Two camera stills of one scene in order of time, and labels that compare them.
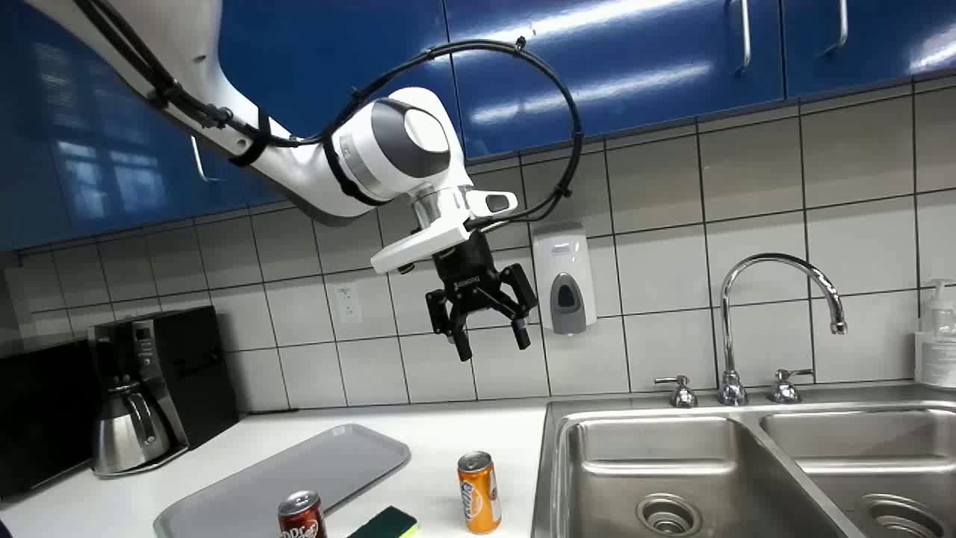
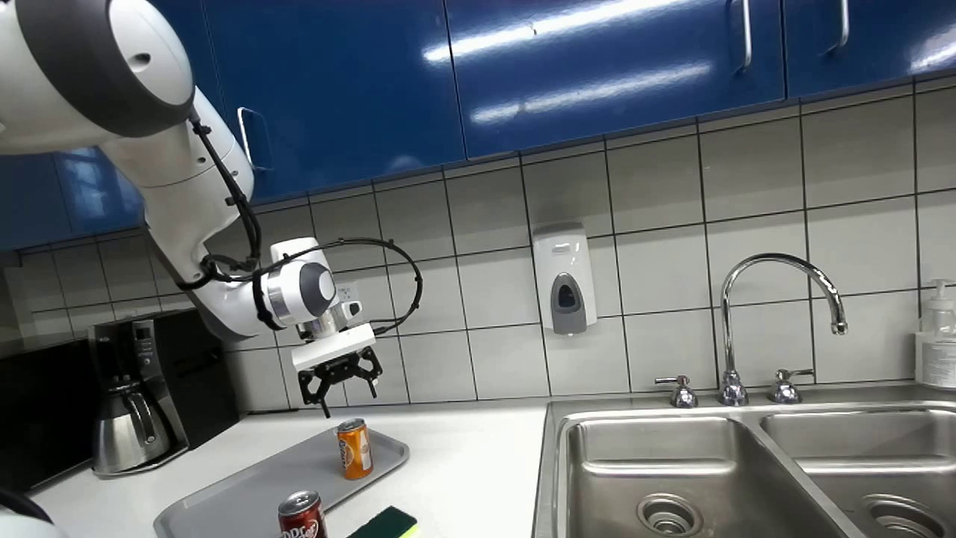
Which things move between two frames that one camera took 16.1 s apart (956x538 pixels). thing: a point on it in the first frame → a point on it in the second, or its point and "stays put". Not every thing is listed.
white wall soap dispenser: [565, 283] stays put
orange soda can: [478, 492] → [354, 446]
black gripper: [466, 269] → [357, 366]
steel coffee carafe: [127, 434] stays put
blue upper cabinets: [88, 150] stays put
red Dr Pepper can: [299, 514] stays put
